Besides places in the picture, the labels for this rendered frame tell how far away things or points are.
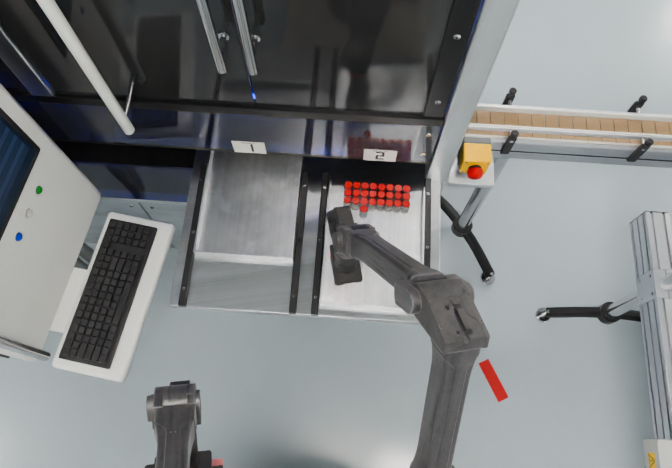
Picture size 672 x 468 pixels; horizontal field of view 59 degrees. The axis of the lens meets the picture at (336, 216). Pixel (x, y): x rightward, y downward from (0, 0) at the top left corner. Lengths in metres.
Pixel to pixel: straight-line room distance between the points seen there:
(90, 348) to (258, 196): 0.59
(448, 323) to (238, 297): 0.79
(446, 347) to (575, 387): 1.72
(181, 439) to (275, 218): 0.80
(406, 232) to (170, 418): 0.85
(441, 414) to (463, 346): 0.13
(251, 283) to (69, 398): 1.21
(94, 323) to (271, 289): 0.48
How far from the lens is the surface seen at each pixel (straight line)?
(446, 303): 0.93
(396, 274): 1.05
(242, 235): 1.63
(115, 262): 1.75
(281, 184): 1.67
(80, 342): 1.74
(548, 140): 1.77
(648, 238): 2.21
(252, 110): 1.41
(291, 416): 2.41
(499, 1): 1.09
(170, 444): 0.99
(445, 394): 0.96
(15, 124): 1.45
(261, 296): 1.57
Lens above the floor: 2.40
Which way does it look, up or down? 69 degrees down
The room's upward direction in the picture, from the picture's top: straight up
